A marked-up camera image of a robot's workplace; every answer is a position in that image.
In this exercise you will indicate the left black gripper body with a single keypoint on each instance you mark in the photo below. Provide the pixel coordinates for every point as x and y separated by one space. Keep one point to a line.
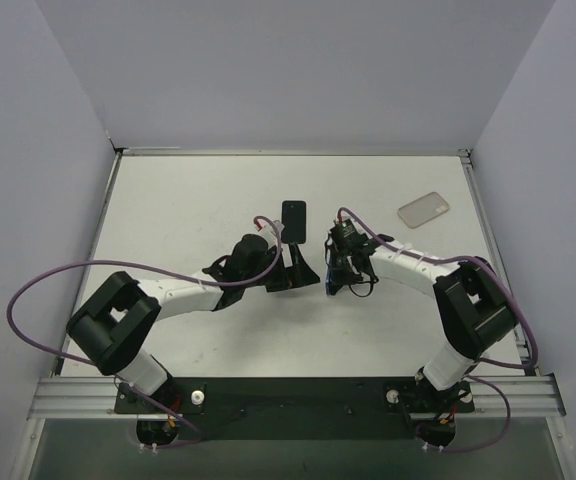
278 276

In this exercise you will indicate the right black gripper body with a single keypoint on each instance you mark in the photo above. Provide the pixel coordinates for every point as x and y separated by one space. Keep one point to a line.
341 265

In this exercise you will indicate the black smartphone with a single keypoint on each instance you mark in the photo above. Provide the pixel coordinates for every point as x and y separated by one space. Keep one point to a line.
294 220

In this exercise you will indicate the beige phone case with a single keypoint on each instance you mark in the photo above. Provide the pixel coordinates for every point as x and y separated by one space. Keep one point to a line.
423 210

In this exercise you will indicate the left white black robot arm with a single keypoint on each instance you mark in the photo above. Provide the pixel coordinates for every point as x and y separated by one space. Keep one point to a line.
111 326

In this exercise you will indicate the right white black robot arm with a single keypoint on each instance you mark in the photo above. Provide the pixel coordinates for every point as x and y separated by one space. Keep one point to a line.
474 312

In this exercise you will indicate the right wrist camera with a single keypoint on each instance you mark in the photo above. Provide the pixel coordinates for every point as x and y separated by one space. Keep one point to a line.
345 235

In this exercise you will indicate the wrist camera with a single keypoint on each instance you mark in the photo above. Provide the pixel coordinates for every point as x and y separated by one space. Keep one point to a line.
345 235
271 232

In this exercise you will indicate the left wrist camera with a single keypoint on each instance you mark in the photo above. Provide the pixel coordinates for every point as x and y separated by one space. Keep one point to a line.
271 232

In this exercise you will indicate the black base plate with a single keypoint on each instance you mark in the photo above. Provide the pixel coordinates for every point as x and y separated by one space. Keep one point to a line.
299 408

